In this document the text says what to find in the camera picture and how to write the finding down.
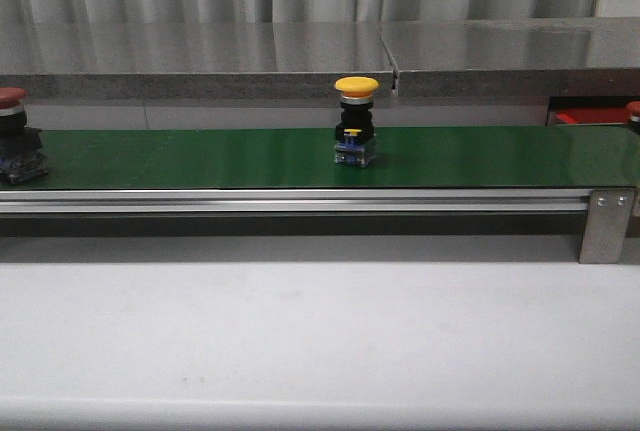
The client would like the red mushroom push button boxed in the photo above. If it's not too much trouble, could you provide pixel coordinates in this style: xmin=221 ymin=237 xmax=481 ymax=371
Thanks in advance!
xmin=625 ymin=100 xmax=640 ymax=134

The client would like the right steel counter top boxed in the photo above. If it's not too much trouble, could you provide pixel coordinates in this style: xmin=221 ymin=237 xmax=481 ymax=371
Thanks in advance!
xmin=380 ymin=17 xmax=639 ymax=98

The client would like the yellow push button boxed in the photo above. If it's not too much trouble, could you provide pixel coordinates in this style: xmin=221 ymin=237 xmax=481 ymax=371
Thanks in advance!
xmin=334 ymin=76 xmax=379 ymax=168

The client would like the red plastic bin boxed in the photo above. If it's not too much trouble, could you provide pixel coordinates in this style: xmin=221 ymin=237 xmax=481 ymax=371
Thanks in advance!
xmin=555 ymin=108 xmax=630 ymax=125

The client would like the steel conveyor support bracket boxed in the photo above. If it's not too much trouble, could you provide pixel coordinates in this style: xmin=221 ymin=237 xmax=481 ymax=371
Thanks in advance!
xmin=579 ymin=188 xmax=636 ymax=264

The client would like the aluminium conveyor side rail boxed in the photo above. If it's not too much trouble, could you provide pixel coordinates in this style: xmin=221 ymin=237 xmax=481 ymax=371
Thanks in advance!
xmin=1 ymin=188 xmax=591 ymax=214

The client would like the green conveyor belt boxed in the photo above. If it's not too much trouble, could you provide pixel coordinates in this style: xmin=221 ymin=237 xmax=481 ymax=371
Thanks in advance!
xmin=28 ymin=126 xmax=639 ymax=190

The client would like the left steel counter top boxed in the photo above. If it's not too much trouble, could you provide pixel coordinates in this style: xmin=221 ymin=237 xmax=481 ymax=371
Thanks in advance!
xmin=1 ymin=23 xmax=394 ymax=100

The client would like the red push button top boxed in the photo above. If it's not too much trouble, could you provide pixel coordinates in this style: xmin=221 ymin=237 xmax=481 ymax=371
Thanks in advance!
xmin=1 ymin=87 xmax=48 ymax=184

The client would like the steel counter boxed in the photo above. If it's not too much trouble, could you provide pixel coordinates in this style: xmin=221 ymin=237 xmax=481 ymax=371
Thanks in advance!
xmin=1 ymin=23 xmax=394 ymax=100
xmin=380 ymin=17 xmax=639 ymax=98

